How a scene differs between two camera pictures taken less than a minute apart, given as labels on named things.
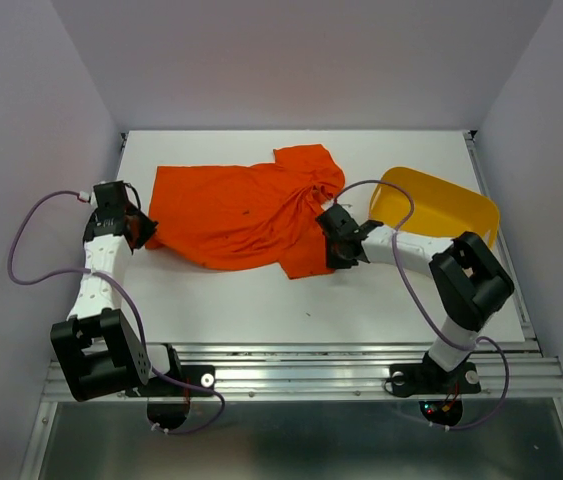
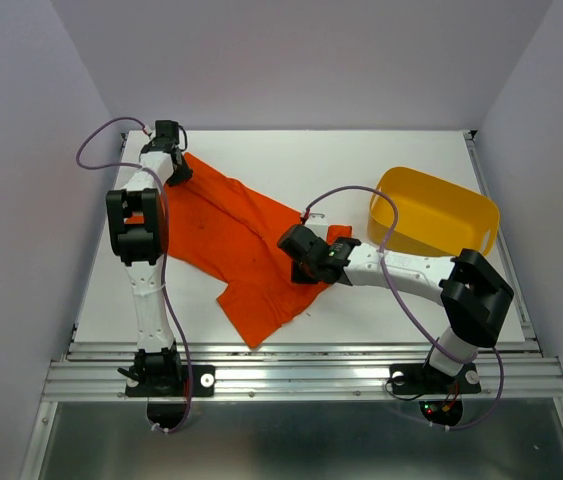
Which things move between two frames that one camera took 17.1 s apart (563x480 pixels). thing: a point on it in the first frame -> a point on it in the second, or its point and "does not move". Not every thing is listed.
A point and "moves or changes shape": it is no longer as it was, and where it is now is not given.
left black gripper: [148, 228] -> [184, 174]
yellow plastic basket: [441, 208] does not move
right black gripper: [332, 262] -> [299, 276]
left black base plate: [201, 376] does not move
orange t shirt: [247, 216] moves or changes shape
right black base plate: [431, 377] does not move
